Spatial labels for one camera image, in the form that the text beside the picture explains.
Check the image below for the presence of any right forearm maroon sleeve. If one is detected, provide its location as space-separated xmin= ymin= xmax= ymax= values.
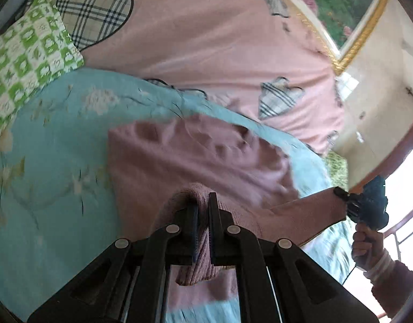
xmin=363 ymin=249 xmax=413 ymax=319

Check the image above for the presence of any gold framed flower picture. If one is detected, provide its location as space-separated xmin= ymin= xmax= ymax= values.
xmin=287 ymin=0 xmax=388 ymax=75

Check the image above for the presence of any person's right hand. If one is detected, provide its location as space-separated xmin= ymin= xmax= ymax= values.
xmin=352 ymin=222 xmax=384 ymax=271

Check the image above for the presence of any teal floral bed sheet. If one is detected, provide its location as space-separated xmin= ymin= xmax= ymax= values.
xmin=0 ymin=68 xmax=332 ymax=321

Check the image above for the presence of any purple knit sweater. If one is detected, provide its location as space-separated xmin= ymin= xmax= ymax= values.
xmin=108 ymin=114 xmax=346 ymax=310

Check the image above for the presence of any pink quilt with plaid hearts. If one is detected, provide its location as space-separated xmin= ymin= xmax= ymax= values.
xmin=52 ymin=0 xmax=345 ymax=155

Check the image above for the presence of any green white checkered pillow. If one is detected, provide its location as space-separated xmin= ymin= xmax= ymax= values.
xmin=0 ymin=0 xmax=84 ymax=139

